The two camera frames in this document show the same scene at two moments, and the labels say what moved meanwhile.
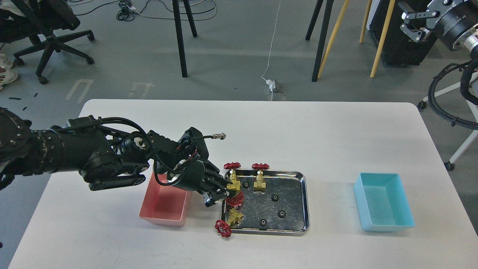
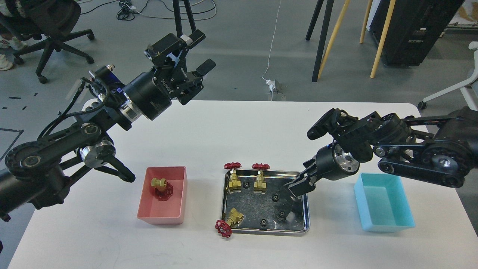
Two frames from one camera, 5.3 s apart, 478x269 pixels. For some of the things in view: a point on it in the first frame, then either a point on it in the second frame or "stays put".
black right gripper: (456, 19) to (333, 163)
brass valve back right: (259, 185) stays put
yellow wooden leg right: (374, 68) stays put
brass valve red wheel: (236, 200) to (165, 195)
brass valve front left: (223, 227) stays put
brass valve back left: (236, 185) stays put
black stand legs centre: (329, 9) stays put
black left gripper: (193, 177) to (150, 94)
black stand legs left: (176, 11) stays put
